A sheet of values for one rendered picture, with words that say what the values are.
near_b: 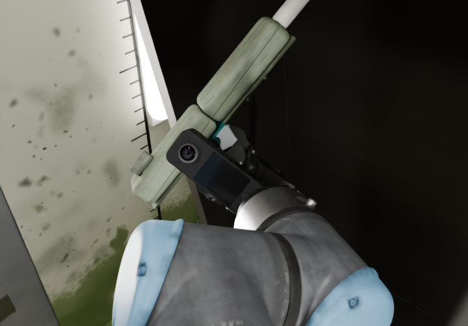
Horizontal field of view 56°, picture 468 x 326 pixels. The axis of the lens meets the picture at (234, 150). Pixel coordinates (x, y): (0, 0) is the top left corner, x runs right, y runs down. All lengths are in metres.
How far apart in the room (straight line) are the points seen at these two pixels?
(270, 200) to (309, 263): 0.11
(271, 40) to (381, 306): 0.36
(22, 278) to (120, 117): 0.57
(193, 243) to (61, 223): 1.19
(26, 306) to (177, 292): 1.34
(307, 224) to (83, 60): 0.98
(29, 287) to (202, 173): 1.14
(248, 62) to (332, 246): 0.29
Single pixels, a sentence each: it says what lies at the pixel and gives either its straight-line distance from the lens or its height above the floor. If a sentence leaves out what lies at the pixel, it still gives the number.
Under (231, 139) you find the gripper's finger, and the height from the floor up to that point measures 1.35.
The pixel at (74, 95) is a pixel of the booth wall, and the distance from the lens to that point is 1.30.
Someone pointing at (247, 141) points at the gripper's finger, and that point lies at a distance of 0.54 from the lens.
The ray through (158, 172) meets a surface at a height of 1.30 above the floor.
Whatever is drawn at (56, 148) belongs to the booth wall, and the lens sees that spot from 1.34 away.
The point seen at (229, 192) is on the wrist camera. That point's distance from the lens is 0.49.
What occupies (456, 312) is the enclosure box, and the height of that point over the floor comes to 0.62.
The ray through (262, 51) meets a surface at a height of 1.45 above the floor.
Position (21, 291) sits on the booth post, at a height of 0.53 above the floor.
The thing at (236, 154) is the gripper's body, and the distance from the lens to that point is 0.54.
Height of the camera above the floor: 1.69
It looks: 37 degrees down
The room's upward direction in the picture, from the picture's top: straight up
